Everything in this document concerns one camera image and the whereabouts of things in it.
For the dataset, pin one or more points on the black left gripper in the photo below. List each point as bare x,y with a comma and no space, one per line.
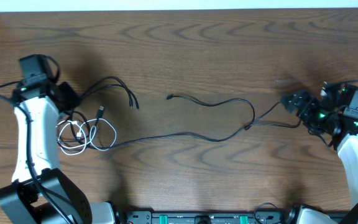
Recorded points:
68,96

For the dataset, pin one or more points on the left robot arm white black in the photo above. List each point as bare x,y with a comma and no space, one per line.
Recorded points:
40,192

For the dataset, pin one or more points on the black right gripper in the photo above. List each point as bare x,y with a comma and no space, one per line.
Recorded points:
311,101

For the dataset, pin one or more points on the black mounting rail base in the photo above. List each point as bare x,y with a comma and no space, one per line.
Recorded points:
261,215

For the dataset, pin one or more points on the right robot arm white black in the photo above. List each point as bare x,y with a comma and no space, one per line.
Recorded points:
335,114

